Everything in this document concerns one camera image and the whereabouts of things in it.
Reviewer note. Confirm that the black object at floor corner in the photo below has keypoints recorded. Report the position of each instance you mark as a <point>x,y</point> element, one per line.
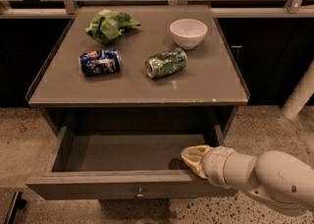
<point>17,202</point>

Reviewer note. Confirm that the grey top drawer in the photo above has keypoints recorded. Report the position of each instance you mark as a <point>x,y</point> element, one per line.
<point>94,160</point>

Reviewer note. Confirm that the crumpled green chip bag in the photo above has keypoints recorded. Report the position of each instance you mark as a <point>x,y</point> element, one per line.
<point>108,25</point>

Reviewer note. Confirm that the white bowl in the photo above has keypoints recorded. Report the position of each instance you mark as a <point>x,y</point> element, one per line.
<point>188,33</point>

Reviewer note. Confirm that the grey drawer cabinet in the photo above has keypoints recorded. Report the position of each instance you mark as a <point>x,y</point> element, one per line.
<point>211,77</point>

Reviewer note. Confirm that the green soda can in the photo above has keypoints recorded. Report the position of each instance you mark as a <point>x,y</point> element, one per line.
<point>166,63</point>

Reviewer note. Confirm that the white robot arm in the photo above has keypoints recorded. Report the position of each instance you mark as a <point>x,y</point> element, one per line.
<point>274,178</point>

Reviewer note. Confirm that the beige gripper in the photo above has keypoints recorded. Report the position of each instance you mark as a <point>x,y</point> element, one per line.
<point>216,163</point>

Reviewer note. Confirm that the blue soda can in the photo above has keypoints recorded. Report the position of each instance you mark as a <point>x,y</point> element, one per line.
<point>103,61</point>

